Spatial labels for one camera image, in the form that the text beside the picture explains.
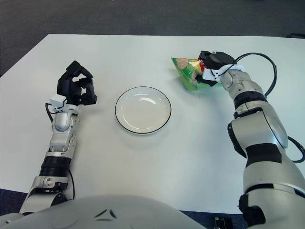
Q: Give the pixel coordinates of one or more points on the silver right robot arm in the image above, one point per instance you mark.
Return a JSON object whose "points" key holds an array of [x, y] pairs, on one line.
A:
{"points": [[257, 133]]}

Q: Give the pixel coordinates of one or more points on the white box on right wrist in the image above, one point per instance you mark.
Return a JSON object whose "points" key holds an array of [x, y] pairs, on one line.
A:
{"points": [[210, 74]]}

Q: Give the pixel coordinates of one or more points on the black metal base part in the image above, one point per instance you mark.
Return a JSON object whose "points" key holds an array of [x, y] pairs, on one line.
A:
{"points": [[222, 223]]}

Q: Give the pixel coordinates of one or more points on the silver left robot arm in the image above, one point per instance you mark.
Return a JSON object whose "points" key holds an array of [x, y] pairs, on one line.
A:
{"points": [[60, 136]]}

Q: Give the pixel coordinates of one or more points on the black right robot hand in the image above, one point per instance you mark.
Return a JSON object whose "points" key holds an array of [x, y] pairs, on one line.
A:
{"points": [[218, 59]]}

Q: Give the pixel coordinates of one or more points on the green potato chips bag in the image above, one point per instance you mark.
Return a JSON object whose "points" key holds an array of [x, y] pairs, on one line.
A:
{"points": [[188, 71]]}

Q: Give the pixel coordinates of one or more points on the white plate with black rim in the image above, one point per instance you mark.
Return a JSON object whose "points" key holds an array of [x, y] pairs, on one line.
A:
{"points": [[143, 112]]}

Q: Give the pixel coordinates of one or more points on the white box on left wrist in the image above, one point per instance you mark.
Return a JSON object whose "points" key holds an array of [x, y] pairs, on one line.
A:
{"points": [[57, 99]]}

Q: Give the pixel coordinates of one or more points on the black office chair base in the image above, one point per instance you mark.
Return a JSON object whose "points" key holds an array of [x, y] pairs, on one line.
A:
{"points": [[297, 35]]}

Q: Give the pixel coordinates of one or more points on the grey robot torso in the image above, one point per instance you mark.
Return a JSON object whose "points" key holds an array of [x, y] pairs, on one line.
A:
{"points": [[143, 214]]}

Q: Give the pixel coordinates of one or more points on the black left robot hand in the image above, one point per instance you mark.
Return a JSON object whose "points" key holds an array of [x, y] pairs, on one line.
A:
{"points": [[68, 88]]}

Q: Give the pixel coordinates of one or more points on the white box on wrist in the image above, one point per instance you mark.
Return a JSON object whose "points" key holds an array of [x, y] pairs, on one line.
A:
{"points": [[210, 74], [57, 99]]}

